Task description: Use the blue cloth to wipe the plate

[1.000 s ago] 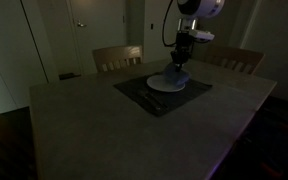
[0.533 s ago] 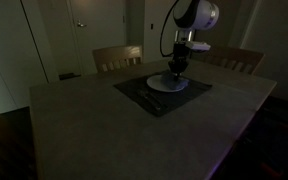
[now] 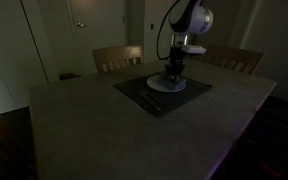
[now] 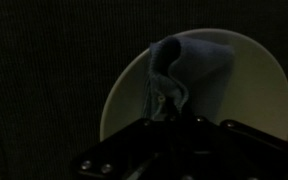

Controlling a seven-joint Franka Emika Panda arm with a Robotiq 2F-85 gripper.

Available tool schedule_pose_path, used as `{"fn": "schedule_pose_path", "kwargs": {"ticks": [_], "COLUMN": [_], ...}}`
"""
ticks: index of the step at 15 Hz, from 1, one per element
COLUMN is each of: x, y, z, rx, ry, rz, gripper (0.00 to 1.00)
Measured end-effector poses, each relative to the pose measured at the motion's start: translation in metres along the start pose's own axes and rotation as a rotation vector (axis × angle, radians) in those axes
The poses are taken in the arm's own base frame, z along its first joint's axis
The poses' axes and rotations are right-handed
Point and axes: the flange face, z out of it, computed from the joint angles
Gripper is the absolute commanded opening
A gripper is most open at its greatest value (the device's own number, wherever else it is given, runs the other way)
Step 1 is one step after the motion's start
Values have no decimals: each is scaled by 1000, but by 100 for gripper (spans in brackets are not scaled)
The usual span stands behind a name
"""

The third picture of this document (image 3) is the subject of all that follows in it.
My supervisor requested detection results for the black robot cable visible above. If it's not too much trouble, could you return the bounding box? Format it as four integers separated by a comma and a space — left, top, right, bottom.
156, 0, 182, 61

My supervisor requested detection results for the dark woven placemat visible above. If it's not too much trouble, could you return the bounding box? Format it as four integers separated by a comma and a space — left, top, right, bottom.
112, 69, 214, 118

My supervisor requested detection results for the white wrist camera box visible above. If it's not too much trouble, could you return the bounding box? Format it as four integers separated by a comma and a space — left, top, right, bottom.
181, 44, 207, 56

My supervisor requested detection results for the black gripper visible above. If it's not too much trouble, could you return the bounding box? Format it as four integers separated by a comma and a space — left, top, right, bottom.
164, 45, 187, 84

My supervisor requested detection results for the metal table knife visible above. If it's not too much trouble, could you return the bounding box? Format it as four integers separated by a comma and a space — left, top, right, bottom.
148, 92, 168, 110

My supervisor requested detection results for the metal fork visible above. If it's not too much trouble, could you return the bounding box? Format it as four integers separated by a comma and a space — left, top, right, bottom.
136, 89, 162, 111

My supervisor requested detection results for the white room door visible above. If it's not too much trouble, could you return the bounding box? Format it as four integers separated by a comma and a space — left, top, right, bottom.
66, 0, 129, 76

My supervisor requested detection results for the white round plate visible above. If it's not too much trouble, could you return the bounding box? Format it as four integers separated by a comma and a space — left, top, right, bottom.
146, 73, 188, 93

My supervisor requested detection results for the light wooden slatted chair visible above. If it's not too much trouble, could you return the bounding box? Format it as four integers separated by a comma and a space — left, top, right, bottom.
91, 44, 144, 74
202, 44, 266, 76

